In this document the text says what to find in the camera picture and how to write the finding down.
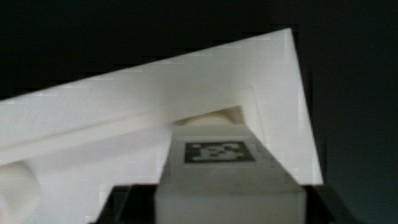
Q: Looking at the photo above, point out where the white square tabletop part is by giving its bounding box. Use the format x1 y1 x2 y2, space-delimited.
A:
0 30 323 224

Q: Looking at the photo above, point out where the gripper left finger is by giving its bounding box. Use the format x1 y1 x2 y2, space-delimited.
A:
88 184 156 224

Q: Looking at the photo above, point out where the white leg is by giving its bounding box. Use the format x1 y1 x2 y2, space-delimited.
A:
154 113 305 224

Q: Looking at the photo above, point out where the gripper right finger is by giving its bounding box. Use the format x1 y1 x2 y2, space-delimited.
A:
303 185 359 224

